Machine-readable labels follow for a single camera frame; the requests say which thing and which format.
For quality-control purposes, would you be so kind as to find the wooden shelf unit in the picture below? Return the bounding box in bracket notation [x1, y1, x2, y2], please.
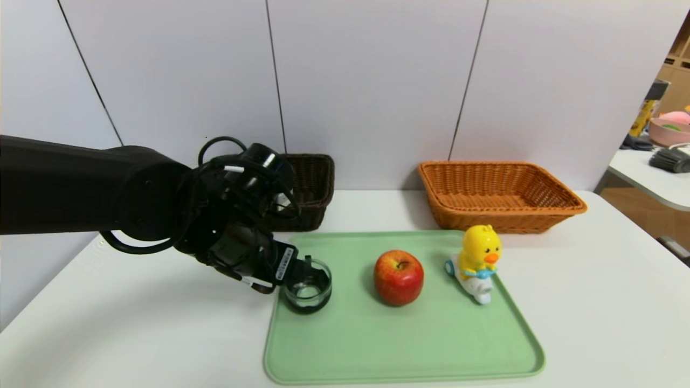
[655, 11, 690, 116]

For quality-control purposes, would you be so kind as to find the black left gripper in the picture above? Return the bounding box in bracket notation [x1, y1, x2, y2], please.
[209, 224, 328, 293]

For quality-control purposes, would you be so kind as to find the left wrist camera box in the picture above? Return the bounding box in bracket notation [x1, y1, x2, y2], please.
[224, 143, 296, 219]

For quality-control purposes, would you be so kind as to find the dark grey floor object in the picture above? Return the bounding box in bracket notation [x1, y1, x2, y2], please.
[658, 236, 690, 268]

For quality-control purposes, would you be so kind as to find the yellow black bottle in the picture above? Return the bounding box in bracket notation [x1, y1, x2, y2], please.
[628, 80, 669, 138]

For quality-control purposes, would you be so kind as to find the dark brown wicker basket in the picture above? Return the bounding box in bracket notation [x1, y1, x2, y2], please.
[270, 154, 335, 232]

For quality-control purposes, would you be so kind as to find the light green plastic tray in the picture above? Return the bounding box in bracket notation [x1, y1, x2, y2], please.
[264, 231, 545, 385]

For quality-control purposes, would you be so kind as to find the small clear glass cup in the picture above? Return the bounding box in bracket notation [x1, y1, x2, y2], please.
[283, 257, 333, 314]

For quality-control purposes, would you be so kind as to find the black flat item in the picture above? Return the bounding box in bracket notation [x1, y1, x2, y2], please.
[619, 135, 654, 152]

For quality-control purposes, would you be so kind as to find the pink bowl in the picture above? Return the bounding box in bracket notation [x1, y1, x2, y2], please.
[647, 117, 690, 149]

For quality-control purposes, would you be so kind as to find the yellow duck scooter toy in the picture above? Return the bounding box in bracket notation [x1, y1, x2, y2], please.
[444, 224, 502, 305]

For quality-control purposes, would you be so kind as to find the red apple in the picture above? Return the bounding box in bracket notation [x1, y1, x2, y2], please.
[374, 249, 425, 306]

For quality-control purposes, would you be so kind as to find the white side table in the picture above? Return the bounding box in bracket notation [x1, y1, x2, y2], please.
[607, 145, 690, 212]

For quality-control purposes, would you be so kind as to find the black brush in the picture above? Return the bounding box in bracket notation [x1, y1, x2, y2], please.
[648, 148, 690, 174]

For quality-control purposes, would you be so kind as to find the orange wicker basket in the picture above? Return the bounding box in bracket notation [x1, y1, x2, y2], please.
[418, 161, 587, 234]

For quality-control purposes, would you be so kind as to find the black left wrist camera cable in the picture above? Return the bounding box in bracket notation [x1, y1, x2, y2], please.
[100, 136, 302, 255]

